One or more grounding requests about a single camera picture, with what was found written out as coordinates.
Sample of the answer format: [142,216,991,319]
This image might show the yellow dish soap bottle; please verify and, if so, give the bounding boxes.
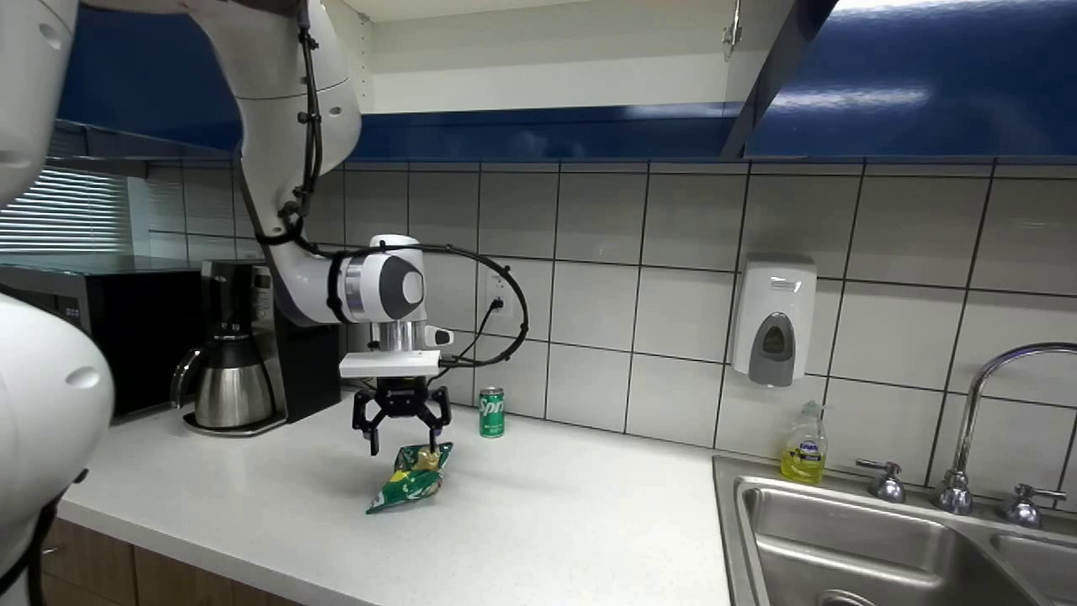
[778,401,832,489]

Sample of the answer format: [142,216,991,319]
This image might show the steel faucet handle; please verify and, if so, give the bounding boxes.
[1004,480,1066,529]
[853,456,909,502]

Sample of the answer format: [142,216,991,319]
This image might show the metal cabinet hinge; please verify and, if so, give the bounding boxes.
[719,3,746,52]

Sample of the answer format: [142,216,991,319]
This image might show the white window blinds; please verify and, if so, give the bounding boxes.
[0,164,153,271]

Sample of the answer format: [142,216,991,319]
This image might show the closed blue upper cabinet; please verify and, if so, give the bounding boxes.
[750,0,1077,164]

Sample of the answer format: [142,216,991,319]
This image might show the wooden lower cabinet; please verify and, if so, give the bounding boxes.
[42,519,297,606]

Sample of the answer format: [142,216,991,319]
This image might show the black steel coffee maker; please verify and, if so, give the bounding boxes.
[197,260,344,435]

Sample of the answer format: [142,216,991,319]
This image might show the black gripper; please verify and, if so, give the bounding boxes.
[348,378,454,456]

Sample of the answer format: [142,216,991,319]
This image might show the stainless steel sink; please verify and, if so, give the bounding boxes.
[711,450,1077,606]

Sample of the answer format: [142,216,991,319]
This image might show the green snack packet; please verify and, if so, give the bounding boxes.
[363,437,457,519]

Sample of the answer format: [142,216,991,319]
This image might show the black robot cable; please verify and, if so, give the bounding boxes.
[249,0,531,373]

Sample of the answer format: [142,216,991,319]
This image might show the steel gooseneck faucet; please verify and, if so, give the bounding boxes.
[940,338,1077,515]

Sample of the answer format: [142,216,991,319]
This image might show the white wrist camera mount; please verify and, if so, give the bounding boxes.
[335,323,457,382]

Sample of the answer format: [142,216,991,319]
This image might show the black steel microwave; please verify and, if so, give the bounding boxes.
[0,267,208,424]

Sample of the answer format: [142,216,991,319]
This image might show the white wall soap dispenser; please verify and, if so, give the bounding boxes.
[730,261,822,390]

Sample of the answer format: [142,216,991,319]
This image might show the blue cabinet door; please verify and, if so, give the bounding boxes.
[719,0,839,161]
[52,0,246,158]

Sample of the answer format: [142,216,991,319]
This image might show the green soda can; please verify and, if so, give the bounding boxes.
[475,382,511,439]

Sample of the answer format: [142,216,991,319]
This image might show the black power cord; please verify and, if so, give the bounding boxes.
[441,296,505,390]

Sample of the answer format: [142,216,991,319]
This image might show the steel coffee carafe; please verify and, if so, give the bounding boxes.
[168,323,281,435]

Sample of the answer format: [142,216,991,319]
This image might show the white wall outlet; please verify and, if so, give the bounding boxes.
[477,267,517,331]

